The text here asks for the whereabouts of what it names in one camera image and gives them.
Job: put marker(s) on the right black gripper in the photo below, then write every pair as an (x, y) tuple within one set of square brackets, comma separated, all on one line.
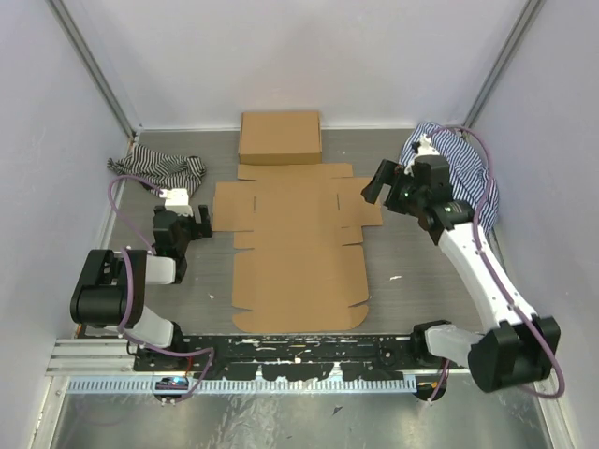
[(386, 174)]

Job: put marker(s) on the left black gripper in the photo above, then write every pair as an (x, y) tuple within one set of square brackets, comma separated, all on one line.
[(198, 231)]

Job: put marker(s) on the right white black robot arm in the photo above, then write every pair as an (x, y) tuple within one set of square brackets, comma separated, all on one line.
[(517, 346)]

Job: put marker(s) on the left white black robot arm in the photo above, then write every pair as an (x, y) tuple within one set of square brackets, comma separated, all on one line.
[(110, 292)]

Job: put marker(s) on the folded brown cardboard box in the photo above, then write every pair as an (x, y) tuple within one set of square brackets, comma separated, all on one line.
[(280, 138)]

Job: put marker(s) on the black white striped cloth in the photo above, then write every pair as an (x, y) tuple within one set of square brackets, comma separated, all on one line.
[(163, 171)]

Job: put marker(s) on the blue white striped cloth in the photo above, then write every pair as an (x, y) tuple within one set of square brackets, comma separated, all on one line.
[(469, 174)]

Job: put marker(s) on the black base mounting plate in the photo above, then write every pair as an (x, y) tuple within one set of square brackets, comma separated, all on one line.
[(369, 357)]

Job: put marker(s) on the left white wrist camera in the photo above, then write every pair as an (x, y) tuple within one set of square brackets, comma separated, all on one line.
[(177, 200)]

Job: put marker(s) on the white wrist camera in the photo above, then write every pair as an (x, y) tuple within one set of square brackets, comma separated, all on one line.
[(177, 200), (423, 147)]

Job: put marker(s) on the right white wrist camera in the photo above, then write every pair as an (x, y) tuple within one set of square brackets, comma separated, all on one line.
[(423, 147)]

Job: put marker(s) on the aluminium rail front bar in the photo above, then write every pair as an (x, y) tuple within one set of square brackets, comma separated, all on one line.
[(90, 357)]

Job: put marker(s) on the grey slotted cable duct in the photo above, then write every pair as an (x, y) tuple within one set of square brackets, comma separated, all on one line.
[(177, 385)]

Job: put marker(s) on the right aluminium corner post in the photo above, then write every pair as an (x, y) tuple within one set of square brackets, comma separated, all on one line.
[(506, 54)]

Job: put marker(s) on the aluminium corner post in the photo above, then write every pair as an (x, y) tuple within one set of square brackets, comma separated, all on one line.
[(506, 54), (81, 47)]

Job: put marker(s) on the left aluminium corner post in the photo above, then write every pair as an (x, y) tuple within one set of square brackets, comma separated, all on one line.
[(81, 47)]

